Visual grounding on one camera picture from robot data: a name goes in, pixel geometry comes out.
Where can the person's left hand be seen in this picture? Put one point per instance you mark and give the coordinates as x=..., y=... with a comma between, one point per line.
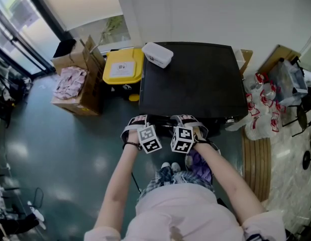
x=133, y=137

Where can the clear plastic bag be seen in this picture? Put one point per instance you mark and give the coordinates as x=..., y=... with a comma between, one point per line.
x=286, y=81

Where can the black round-base stand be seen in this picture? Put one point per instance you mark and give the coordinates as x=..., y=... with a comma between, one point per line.
x=307, y=157

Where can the wooden slatted bench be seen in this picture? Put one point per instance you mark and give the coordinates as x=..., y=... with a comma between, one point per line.
x=257, y=164

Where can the white lidded plastic box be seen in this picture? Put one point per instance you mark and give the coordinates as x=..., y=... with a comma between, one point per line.
x=157, y=54

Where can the person's plaid skirt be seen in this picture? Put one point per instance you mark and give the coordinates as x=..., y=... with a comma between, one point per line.
x=165, y=179

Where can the person's right forearm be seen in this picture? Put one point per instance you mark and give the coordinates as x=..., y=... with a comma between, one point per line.
x=228, y=182

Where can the white narrow bin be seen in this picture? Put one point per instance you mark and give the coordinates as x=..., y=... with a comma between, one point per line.
x=238, y=58

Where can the black metal chair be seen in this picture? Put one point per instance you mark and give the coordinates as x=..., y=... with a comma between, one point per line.
x=302, y=114

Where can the black wrist band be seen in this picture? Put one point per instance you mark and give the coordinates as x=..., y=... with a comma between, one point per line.
x=131, y=143

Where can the person's right white shoe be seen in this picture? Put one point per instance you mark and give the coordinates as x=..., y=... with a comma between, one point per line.
x=175, y=166

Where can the person's left white shoe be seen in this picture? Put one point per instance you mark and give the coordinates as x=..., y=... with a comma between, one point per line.
x=165, y=165

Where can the black washing machine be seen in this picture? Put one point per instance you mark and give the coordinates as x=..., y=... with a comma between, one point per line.
x=193, y=79

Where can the small brown cardboard sheet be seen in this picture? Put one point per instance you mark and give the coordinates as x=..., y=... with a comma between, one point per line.
x=246, y=61

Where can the grey laundry basket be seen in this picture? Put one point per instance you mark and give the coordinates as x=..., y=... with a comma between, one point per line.
x=215, y=147

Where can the person's right hand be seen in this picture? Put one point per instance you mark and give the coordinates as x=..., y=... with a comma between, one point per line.
x=198, y=136

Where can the person's pink shirt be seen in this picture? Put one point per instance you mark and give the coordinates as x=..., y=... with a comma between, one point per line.
x=185, y=215

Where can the black cloth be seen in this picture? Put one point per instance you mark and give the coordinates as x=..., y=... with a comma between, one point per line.
x=64, y=48

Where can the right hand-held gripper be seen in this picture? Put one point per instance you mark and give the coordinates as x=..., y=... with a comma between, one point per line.
x=181, y=139

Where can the person's left forearm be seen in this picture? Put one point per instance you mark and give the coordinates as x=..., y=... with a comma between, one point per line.
x=120, y=182

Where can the silver washing machine knob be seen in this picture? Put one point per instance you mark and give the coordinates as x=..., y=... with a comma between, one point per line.
x=230, y=120

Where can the black bin with yellow lid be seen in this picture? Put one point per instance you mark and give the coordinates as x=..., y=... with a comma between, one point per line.
x=122, y=68

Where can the glass door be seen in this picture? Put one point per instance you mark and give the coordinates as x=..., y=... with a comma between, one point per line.
x=27, y=26

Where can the brown cardboard box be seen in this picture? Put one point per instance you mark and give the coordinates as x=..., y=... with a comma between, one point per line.
x=91, y=97

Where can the green plant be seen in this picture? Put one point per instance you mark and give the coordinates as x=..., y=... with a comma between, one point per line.
x=112, y=26

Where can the large brown cardboard sheet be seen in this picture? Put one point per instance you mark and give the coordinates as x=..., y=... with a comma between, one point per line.
x=275, y=55

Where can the white bags with red ties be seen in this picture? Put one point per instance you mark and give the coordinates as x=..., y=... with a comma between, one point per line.
x=260, y=127

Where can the pile of pink packets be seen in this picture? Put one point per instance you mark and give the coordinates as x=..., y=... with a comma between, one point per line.
x=69, y=83

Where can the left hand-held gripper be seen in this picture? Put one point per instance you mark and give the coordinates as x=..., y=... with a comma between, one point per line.
x=149, y=139

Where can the person's white shoe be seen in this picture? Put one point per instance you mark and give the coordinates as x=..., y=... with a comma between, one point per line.
x=175, y=166
x=165, y=165

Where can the purple clothes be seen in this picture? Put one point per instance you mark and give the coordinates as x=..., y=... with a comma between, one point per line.
x=199, y=164

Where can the cluttered black rack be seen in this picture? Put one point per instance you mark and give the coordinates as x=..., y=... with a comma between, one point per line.
x=7, y=92

